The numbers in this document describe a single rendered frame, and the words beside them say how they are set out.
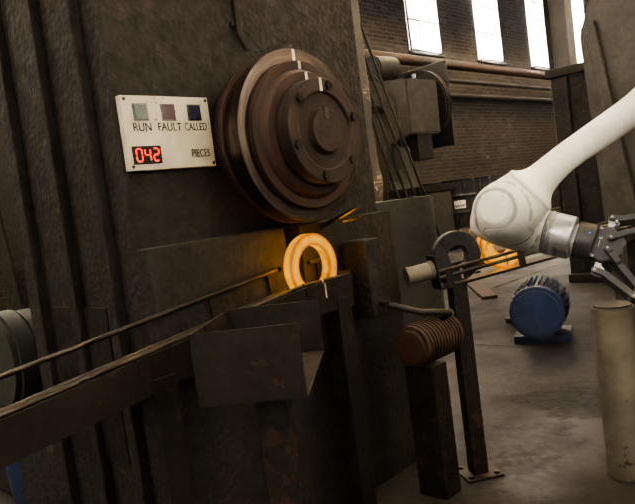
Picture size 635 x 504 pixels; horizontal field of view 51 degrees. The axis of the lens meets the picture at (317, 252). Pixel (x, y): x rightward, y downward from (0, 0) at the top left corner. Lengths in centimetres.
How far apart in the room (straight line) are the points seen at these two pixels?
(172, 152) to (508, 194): 87
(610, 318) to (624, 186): 225
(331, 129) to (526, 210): 72
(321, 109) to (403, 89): 798
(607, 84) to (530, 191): 308
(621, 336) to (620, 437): 30
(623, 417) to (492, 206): 109
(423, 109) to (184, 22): 820
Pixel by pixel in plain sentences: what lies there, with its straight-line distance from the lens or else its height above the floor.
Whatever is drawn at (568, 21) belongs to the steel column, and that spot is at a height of 303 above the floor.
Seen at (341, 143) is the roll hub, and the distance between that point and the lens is 186.
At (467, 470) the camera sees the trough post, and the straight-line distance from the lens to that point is 233.
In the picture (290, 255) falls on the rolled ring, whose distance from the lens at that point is 182.
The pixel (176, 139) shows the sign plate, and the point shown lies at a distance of 175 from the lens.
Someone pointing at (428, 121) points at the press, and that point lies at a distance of 998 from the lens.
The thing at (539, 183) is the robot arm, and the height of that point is 91.
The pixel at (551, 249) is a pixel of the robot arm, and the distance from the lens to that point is 143.
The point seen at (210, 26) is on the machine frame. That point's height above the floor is 144.
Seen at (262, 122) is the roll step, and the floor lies 115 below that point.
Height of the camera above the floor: 93
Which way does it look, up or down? 4 degrees down
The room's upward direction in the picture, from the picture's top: 8 degrees counter-clockwise
